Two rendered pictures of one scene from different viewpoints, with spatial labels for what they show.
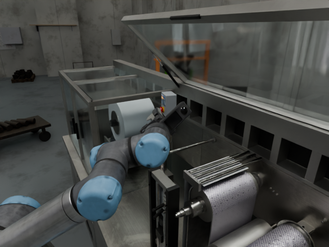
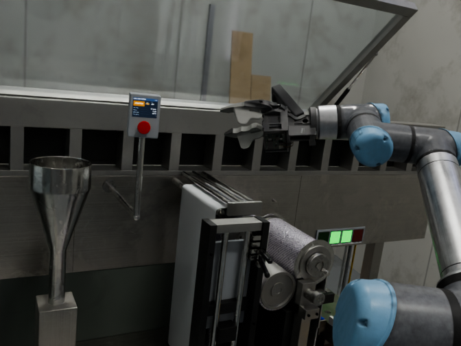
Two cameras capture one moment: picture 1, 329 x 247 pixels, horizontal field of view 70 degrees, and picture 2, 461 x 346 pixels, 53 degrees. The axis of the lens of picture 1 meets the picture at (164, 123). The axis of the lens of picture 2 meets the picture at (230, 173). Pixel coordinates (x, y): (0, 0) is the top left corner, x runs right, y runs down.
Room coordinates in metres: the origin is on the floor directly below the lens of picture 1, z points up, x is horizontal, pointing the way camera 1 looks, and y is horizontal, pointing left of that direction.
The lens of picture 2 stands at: (0.75, 1.07, 1.78)
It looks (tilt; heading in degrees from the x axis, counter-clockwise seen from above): 12 degrees down; 272
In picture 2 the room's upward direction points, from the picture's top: 7 degrees clockwise
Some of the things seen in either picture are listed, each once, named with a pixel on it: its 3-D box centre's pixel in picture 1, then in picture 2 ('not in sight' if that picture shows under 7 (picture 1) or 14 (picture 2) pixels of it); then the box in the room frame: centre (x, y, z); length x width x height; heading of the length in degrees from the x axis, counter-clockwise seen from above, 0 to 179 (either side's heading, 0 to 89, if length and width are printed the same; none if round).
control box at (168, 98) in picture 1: (167, 104); (143, 115); (1.00, -0.01, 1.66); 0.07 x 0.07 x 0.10; 18
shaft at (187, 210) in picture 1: (182, 212); not in sight; (0.68, -0.07, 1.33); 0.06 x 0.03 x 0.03; 120
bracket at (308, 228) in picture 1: (303, 228); not in sight; (0.66, -0.52, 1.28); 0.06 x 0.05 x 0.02; 120
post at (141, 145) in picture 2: not in sight; (138, 177); (1.00, -0.02, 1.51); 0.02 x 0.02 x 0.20
